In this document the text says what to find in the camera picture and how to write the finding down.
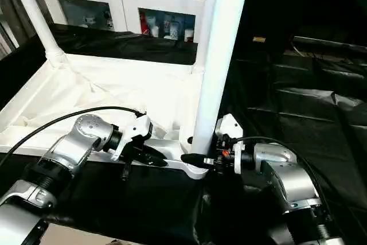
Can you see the white plastic table top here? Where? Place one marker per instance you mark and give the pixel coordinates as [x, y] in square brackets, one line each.
[86, 84]

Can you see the white plastic table leg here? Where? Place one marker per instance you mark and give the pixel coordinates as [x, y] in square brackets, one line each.
[31, 12]
[204, 41]
[226, 41]

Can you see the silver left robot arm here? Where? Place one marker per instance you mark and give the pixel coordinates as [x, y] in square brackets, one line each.
[83, 130]

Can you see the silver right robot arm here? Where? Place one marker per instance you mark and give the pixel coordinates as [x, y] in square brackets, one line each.
[292, 179]

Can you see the black work mat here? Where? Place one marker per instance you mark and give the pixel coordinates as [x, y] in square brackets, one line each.
[301, 113]

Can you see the black cabinet with gold label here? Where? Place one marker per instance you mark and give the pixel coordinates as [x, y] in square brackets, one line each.
[315, 1]

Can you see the grey curtain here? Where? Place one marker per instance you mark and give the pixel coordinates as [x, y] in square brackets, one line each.
[14, 7]

